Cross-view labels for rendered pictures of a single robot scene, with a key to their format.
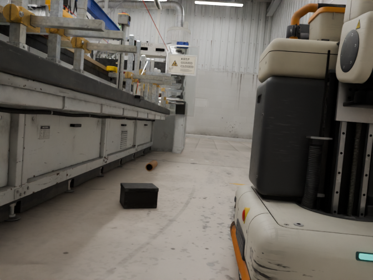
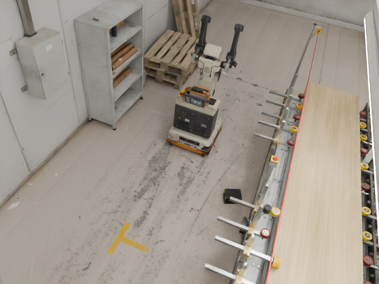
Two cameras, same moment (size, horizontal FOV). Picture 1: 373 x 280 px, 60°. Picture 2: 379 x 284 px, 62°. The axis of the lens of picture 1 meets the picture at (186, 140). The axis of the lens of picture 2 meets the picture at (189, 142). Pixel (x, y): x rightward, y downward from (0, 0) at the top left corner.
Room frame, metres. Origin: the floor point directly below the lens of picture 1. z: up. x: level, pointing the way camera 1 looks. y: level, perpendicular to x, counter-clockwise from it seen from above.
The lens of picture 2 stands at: (4.44, 0.18, 3.20)
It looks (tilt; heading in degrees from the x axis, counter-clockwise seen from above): 43 degrees down; 193
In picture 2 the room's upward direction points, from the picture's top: 8 degrees clockwise
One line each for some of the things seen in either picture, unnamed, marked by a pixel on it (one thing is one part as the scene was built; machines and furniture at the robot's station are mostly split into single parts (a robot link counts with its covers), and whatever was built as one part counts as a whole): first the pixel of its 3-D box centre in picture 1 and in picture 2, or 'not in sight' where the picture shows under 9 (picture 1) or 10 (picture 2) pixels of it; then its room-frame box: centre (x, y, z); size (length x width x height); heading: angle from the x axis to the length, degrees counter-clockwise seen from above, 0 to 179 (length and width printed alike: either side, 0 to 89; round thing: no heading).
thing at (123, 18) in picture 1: (124, 20); (273, 162); (2.29, 0.50, 1.18); 0.07 x 0.07 x 0.08; 87
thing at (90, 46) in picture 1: (91, 46); (272, 140); (1.59, 0.49, 0.84); 0.43 x 0.03 x 0.04; 87
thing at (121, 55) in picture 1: (121, 58); (266, 179); (2.29, 0.50, 0.93); 0.05 x 0.05 x 0.45; 87
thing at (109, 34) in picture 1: (70, 32); (276, 127); (1.34, 0.50, 0.84); 0.43 x 0.03 x 0.04; 87
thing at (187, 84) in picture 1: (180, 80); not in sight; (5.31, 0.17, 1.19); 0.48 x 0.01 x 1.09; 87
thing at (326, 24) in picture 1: (345, 32); (199, 93); (1.15, -0.52, 0.87); 0.23 x 0.15 x 0.11; 87
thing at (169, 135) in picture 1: (140, 94); not in sight; (5.71, 0.87, 0.95); 1.65 x 0.70 x 1.90; 87
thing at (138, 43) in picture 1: (136, 69); (254, 221); (2.80, 0.47, 0.93); 0.04 x 0.04 x 0.48; 87
